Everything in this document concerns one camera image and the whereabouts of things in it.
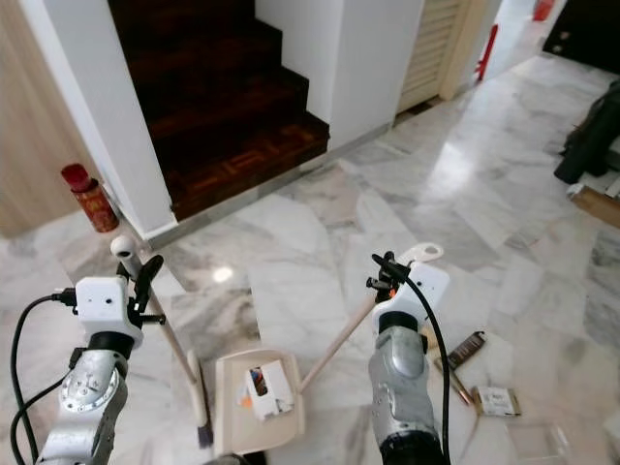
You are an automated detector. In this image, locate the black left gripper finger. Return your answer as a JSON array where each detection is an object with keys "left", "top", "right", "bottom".
[{"left": 134, "top": 255, "right": 164, "bottom": 313}]

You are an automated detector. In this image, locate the wooden handled broom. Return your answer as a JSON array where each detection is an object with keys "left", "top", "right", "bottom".
[{"left": 109, "top": 233, "right": 215, "bottom": 450}]

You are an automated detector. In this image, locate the beige long handled dustpan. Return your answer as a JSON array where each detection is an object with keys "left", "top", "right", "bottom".
[{"left": 212, "top": 241, "right": 446, "bottom": 458}]

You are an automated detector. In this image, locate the red lidded can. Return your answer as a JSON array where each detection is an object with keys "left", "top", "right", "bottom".
[{"left": 60, "top": 163, "right": 120, "bottom": 234}]

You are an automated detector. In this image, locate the dark brown wrapper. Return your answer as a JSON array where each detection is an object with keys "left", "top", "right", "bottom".
[{"left": 445, "top": 330, "right": 488, "bottom": 370}]

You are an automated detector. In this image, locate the white crumpled carton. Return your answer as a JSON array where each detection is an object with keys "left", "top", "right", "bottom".
[{"left": 244, "top": 359, "right": 295, "bottom": 420}]

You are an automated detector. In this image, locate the small white packet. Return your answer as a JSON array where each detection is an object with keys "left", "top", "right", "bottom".
[{"left": 472, "top": 385, "right": 523, "bottom": 419}]

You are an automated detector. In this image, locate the dark wooden staircase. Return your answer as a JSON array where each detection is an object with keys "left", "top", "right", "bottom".
[{"left": 107, "top": 0, "right": 331, "bottom": 223}]

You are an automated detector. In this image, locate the brown cardboard box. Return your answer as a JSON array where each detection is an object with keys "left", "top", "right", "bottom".
[{"left": 569, "top": 181, "right": 620, "bottom": 231}]

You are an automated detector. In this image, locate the beige louvered door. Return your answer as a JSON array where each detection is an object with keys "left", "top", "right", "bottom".
[{"left": 394, "top": 0, "right": 478, "bottom": 116}]

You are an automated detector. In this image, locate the clear plastic wrapper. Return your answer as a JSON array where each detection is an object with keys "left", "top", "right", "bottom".
[{"left": 508, "top": 420, "right": 574, "bottom": 462}]

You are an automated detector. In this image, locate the long red hanging ornament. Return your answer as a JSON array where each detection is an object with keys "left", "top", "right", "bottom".
[{"left": 474, "top": 23, "right": 498, "bottom": 84}]

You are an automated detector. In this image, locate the black bag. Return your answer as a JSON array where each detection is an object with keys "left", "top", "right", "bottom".
[{"left": 553, "top": 78, "right": 620, "bottom": 186}]

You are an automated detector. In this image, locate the black door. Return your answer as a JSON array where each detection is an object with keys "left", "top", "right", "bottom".
[{"left": 542, "top": 0, "right": 620, "bottom": 75}]

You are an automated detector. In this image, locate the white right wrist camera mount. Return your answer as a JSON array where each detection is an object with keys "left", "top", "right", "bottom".
[{"left": 378, "top": 262, "right": 451, "bottom": 332}]

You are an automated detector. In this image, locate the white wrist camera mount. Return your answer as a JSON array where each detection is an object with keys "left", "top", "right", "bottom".
[
  {"left": 75, "top": 276, "right": 142, "bottom": 336},
  {"left": 378, "top": 262, "right": 451, "bottom": 332}
]

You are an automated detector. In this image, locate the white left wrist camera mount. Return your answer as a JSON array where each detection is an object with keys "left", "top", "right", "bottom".
[{"left": 75, "top": 276, "right": 142, "bottom": 336}]

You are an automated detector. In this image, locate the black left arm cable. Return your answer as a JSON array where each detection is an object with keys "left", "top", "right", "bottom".
[{"left": 8, "top": 287, "right": 80, "bottom": 465}]

